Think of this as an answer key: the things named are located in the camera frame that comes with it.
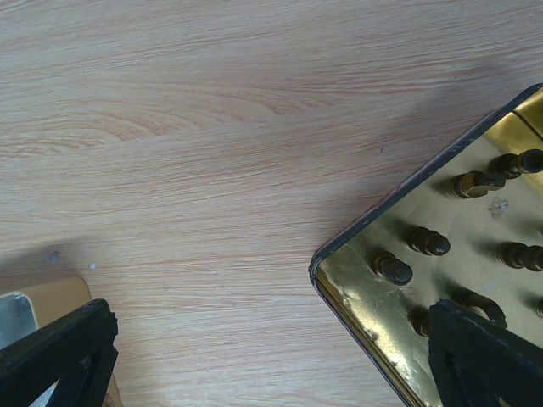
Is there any silver tin lid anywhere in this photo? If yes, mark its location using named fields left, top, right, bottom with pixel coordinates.
left=1, top=277, right=122, bottom=406

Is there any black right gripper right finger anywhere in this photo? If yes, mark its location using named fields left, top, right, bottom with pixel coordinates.
left=428, top=300, right=542, bottom=406

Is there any gold tin tray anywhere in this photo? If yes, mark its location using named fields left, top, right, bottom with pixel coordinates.
left=309, top=84, right=542, bottom=406

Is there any dark chess piece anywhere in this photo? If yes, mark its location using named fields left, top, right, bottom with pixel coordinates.
left=451, top=171, right=506, bottom=199
left=370, top=251, right=413, bottom=286
left=492, top=148, right=543, bottom=180
left=497, top=242, right=542, bottom=272
left=409, top=308, right=430, bottom=337
left=406, top=226, right=451, bottom=256
left=451, top=287, right=507, bottom=328

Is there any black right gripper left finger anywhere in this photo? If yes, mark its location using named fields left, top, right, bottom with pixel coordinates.
left=1, top=298, right=118, bottom=406

